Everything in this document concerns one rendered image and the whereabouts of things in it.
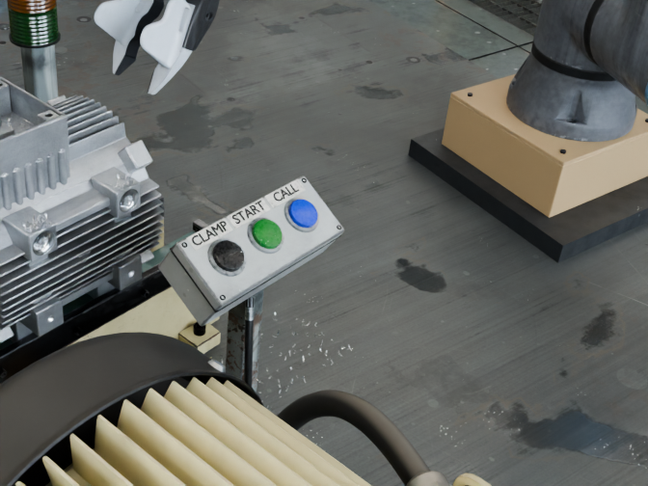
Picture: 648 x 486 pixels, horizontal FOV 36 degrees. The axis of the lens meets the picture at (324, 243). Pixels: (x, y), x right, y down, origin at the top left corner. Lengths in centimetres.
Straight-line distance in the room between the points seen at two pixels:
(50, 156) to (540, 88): 76
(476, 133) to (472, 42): 245
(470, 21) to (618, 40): 282
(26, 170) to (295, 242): 25
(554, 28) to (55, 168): 76
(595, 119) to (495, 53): 245
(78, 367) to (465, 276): 103
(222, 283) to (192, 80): 90
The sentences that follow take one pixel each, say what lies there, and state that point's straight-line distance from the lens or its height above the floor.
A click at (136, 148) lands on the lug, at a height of 109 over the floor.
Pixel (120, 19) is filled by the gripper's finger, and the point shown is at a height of 121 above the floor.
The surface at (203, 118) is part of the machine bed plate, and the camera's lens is 165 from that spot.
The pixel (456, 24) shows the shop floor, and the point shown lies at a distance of 410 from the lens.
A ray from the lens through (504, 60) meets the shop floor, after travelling 387.
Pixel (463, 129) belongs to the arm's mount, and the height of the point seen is 88.
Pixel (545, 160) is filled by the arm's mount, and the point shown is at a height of 91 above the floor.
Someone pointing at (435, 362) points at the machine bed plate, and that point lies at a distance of 123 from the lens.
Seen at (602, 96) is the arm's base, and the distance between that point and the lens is 148.
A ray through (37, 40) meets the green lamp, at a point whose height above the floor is 104.
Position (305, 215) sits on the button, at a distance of 96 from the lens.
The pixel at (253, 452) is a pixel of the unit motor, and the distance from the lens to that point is 36.
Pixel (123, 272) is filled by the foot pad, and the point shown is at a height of 98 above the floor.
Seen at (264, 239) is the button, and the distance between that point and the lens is 93.
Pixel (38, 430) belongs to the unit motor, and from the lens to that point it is 36.
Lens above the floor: 162
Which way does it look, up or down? 36 degrees down
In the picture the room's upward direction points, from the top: 6 degrees clockwise
